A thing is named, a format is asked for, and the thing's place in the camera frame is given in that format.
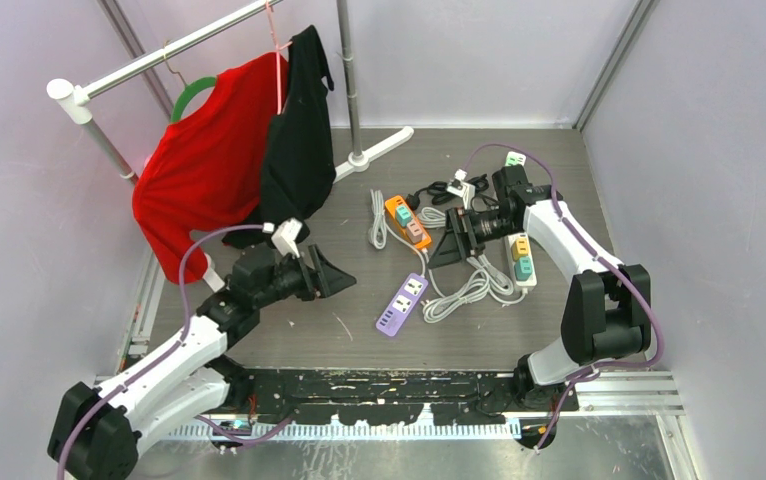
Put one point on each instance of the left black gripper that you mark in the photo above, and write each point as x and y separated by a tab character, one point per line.
328	278

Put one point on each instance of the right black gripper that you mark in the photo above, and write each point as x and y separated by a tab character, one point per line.
459	241

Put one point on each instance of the pink plug adapter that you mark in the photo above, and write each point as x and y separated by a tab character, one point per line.
414	232

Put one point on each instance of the purple power strip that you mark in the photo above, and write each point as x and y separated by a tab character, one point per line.
404	301

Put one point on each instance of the orange power strip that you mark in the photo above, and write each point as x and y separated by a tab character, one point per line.
390	204

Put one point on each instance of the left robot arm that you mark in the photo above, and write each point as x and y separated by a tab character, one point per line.
101	432

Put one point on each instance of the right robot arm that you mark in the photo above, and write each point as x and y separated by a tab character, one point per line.
606	317

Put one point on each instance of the yellow adapter on white strip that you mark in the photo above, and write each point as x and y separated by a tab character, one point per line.
520	248

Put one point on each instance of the teal adapter on white strip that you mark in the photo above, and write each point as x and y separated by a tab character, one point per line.
523	269

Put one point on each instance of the white power strip far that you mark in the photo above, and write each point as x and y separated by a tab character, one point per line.
515	159

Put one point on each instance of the black garment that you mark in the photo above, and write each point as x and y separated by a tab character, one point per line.
297	170

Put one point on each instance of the red t-shirt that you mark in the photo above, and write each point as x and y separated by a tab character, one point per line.
203	175

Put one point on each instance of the green clothes hanger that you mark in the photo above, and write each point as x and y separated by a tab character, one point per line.
189	92

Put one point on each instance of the pink clothes hanger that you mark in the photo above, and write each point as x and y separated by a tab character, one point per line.
278	48

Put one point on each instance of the metal clothes rack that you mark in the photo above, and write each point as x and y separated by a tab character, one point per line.
337	40

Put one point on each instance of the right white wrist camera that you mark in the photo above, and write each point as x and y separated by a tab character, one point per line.
460	187

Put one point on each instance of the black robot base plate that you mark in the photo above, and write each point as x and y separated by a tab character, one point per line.
389	397

